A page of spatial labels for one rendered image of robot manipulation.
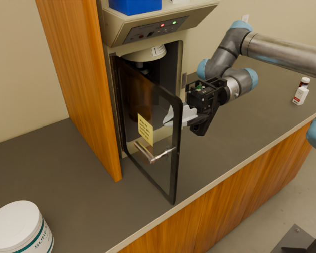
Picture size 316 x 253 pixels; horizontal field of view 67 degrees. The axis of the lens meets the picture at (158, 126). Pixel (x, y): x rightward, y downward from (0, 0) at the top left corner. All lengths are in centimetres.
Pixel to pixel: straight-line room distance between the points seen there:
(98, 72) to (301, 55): 53
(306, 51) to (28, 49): 97
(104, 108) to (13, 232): 38
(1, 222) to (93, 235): 25
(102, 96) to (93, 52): 13
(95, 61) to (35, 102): 64
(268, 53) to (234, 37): 12
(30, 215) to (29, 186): 28
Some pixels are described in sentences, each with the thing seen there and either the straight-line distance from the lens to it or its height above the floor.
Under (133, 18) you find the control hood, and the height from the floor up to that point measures 151.
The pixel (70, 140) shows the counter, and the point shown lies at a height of 94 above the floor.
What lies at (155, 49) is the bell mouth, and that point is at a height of 135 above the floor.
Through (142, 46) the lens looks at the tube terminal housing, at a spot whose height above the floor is 138.
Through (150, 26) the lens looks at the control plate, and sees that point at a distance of 70.
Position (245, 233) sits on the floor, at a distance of 197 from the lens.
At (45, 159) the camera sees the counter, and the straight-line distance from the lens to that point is 109.
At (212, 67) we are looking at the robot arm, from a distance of 83.
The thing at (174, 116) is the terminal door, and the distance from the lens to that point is 55.
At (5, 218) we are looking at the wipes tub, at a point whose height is 109.
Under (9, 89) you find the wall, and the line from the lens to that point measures 119.
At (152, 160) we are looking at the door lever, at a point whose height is 121.
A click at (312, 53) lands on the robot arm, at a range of 76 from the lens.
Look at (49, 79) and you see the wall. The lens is 120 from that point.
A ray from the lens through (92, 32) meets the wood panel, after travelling 61.
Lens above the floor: 167
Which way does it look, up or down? 40 degrees down
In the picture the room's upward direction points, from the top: straight up
